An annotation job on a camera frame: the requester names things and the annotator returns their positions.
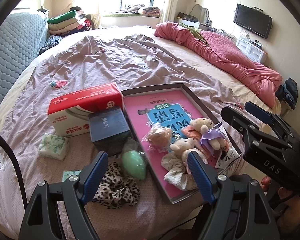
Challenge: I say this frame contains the cream teddy bear pink dress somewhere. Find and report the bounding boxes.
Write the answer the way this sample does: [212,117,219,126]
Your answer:
[169,137,210,165]

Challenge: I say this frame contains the cream teddy bear purple dress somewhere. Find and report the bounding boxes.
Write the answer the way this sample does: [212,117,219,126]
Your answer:
[189,117,223,151]

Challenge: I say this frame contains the bagged brown plush toy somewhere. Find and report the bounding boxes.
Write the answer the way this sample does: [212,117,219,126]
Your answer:
[144,125,175,154]

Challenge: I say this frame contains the pink tray box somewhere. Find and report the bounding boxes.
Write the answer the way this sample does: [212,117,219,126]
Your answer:
[121,83,243,204]

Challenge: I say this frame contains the pile of folded clothes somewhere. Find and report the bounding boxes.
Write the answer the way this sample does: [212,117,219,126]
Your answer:
[47,10,93,37]

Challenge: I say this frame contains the dark blue box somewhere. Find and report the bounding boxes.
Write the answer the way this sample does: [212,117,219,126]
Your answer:
[88,106,130,157]

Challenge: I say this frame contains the red white tissue box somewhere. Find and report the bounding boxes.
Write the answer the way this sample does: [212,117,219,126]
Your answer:
[48,82,123,137]

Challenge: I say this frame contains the small white packet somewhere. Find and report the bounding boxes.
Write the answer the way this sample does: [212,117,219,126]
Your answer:
[216,146,242,168]

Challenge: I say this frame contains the clothes on windowsill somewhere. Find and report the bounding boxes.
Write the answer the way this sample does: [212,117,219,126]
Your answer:
[117,4,162,17]

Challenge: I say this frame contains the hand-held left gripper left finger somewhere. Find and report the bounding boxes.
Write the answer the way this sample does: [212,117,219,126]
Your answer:
[19,151,109,240]

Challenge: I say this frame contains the bagged green egg sponge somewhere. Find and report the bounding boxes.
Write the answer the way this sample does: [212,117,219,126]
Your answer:
[120,137,150,183]

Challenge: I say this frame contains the dark patterned pillow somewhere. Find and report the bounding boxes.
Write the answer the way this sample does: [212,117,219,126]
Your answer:
[39,35,63,55]

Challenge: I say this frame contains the small green tissue packet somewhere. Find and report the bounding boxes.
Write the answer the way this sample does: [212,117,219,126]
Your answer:
[62,170,82,183]

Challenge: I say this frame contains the green white tissue pack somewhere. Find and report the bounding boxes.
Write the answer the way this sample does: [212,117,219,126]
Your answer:
[38,133,69,160]

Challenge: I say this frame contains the dresser mirror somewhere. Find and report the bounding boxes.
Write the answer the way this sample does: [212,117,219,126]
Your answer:
[190,4,210,23]

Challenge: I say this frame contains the white drawer unit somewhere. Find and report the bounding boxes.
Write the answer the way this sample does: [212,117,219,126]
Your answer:
[236,36,268,63]

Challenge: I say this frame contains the dark blue clothing heap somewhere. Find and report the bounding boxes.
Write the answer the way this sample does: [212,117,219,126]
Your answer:
[275,78,298,109]

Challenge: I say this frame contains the thin black cable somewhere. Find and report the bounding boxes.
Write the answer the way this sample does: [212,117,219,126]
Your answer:
[150,216,198,233]

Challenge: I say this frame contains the grey quilted headboard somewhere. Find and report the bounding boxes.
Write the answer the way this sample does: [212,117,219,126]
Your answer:
[0,12,49,123]

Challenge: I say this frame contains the leopard print scrunchie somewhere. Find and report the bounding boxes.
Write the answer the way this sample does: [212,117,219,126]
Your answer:
[92,161,142,209]

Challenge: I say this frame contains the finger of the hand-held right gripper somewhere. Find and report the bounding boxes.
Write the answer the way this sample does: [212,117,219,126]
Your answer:
[220,106,263,141]
[245,102,291,133]

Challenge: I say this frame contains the cluttered dresser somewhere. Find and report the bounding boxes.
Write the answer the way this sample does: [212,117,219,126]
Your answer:
[176,12,215,30]

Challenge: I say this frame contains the thick black cable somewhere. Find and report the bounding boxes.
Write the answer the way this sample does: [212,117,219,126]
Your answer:
[0,127,23,198]

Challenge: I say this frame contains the black television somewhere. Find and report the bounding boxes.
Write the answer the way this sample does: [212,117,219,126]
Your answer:
[233,4,273,40]

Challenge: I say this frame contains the white floral scrunchie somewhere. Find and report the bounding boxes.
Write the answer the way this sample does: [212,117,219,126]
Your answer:
[161,152,199,192]

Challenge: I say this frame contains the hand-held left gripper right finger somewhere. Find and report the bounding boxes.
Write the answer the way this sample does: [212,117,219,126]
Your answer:
[187,151,282,240]

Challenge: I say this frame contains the pink quilt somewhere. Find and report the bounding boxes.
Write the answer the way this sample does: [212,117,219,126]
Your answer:
[154,21,283,103]

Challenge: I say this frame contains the person's right hand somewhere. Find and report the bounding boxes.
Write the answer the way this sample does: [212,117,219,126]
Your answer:
[275,192,300,230]

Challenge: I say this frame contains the cream curtain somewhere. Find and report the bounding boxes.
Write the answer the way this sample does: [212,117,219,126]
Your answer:
[160,0,188,25]

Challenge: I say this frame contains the pink blue book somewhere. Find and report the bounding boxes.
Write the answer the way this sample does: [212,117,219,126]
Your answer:
[124,90,230,198]

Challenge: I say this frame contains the olive green garment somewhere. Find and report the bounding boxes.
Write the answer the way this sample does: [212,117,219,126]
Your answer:
[180,23,208,43]

